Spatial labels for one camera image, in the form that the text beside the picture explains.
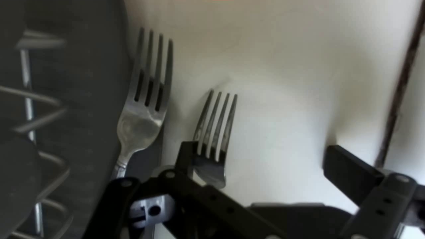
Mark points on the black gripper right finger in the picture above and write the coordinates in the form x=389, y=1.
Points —
x=375, y=194

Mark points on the dark dish drying rack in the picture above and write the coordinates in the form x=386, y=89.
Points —
x=57, y=110

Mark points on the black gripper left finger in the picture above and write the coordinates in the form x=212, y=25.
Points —
x=199, y=203

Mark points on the silver metal fork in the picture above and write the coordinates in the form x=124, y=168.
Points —
x=143, y=106
x=213, y=132

